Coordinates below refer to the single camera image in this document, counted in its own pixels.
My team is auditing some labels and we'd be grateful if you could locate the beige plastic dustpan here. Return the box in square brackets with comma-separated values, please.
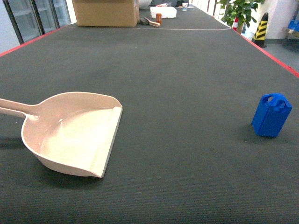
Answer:
[0, 92, 123, 178]

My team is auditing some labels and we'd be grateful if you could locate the blue plastic block part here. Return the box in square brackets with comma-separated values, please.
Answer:
[251, 93, 292, 138]

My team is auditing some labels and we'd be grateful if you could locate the small orange bottle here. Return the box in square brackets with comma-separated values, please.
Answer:
[156, 13, 162, 25]

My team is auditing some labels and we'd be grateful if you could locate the white foam box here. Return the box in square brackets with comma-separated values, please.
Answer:
[150, 7, 177, 19]

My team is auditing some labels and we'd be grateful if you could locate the white paper cup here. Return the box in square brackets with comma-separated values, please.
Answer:
[182, 2, 188, 12]

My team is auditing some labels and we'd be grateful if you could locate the large cardboard box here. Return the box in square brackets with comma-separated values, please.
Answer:
[72, 0, 139, 27]

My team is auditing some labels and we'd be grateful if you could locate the red white traffic cone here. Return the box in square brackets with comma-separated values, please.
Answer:
[232, 17, 239, 32]

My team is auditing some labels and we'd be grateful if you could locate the green potted plant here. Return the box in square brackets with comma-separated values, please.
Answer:
[216, 0, 265, 34]

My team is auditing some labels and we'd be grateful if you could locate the yellow black traffic cone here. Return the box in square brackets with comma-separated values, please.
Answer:
[252, 12, 269, 48]

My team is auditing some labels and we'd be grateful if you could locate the wooden handled brush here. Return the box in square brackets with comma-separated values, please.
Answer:
[139, 17, 161, 28]

